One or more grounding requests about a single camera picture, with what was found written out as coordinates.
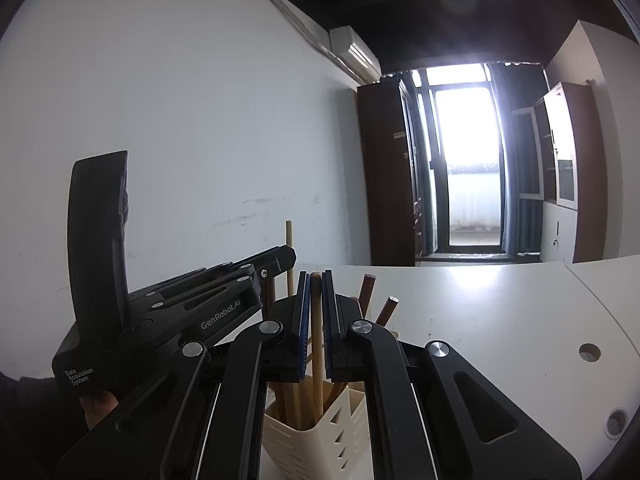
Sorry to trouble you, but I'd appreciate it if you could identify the cream plastic utensil holder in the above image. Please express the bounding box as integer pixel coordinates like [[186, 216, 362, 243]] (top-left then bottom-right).
[[262, 374, 370, 479]]

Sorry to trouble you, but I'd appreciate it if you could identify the person's left hand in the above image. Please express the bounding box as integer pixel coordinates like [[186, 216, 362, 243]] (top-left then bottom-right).
[[79, 391, 118, 429]]

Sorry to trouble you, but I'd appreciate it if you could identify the glass balcony door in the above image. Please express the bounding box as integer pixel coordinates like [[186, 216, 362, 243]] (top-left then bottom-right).
[[411, 63, 504, 257]]

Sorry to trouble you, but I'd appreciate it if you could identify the white wall air conditioner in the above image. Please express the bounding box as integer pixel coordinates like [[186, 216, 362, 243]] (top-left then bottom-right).
[[329, 26, 382, 84]]

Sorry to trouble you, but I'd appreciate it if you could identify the dark brown wardrobe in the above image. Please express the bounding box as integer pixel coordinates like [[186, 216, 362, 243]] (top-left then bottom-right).
[[357, 76, 423, 266]]

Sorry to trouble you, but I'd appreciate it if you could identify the blue grey curtain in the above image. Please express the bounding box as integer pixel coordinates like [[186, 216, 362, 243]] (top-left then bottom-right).
[[489, 62, 548, 259]]

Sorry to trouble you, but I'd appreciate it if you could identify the round table cable grommet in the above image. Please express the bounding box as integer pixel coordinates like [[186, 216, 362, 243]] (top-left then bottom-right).
[[578, 342, 602, 363], [604, 408, 628, 440]]

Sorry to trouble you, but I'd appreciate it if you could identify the white and brown cabinet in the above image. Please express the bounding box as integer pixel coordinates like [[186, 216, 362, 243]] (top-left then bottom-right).
[[532, 81, 608, 263]]

